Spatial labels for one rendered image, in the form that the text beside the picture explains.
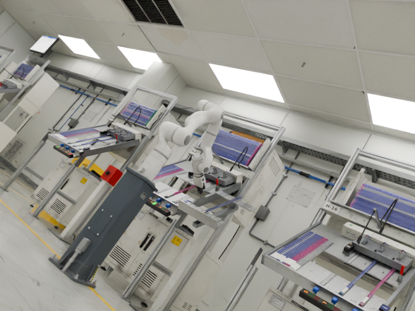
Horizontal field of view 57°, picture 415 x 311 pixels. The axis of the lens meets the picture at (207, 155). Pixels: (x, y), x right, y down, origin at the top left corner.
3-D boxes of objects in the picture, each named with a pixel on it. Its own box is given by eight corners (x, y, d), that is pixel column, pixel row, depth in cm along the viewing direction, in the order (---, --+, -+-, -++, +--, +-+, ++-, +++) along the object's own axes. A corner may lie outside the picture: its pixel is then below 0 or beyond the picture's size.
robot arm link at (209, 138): (224, 139, 288) (208, 176, 292) (212, 132, 300) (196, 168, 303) (216, 136, 282) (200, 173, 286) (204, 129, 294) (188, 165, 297)
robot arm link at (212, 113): (163, 142, 256) (182, 152, 249) (163, 128, 249) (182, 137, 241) (209, 111, 288) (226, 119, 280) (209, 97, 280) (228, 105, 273)
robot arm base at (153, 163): (147, 178, 232) (165, 154, 237) (125, 165, 241) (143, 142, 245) (159, 190, 248) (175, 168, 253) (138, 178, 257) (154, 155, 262)
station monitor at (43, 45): (42, 54, 645) (58, 37, 656) (28, 50, 682) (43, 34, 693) (48, 60, 655) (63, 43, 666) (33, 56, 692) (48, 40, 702)
